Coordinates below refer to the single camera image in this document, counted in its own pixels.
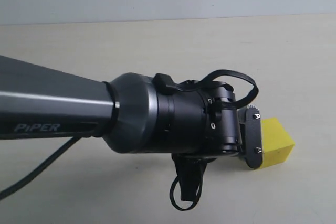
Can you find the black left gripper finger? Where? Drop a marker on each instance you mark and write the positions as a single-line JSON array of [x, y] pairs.
[[189, 176]]

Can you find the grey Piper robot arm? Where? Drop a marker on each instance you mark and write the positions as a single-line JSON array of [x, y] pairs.
[[194, 121]]

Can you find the yellow foam cube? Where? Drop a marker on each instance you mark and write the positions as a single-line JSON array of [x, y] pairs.
[[277, 143]]

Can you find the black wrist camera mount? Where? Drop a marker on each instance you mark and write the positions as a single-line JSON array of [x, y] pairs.
[[251, 135]]

